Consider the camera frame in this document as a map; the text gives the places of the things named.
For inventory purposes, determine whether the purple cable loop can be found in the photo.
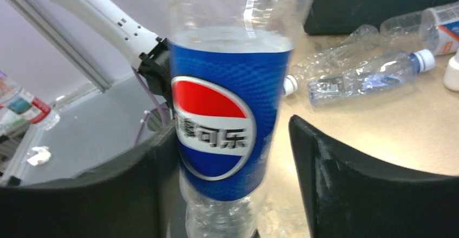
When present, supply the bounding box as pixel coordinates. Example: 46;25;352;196
130;68;173;148

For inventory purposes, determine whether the aluminium frame post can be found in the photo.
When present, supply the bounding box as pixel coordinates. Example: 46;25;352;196
6;0;112;92

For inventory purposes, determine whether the crushed clear bottle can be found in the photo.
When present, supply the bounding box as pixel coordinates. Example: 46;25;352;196
282;25;379;96

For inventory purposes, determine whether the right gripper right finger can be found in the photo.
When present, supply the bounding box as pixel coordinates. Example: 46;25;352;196
288;115;458;237

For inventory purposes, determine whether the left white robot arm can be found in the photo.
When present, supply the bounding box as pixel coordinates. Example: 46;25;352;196
49;0;173;107

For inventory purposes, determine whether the white PVC pipe frame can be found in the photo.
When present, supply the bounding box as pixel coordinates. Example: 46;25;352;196
443;51;459;92

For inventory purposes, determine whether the small pepsi bottle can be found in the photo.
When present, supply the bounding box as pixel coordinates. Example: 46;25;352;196
169;0;313;237

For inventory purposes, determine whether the dark green trash bin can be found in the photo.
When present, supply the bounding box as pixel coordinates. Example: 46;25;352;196
304;0;458;35

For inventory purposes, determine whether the clear bottle near bin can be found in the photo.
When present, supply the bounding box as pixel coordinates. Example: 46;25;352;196
380;2;458;56

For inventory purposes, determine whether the background labelled bottle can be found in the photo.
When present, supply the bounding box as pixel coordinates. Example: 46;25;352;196
1;72;61;130

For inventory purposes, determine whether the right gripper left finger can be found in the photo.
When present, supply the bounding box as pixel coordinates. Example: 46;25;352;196
1;124;180;237

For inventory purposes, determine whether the clear bottle white cap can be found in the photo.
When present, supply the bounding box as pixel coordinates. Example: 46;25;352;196
307;49;435;105

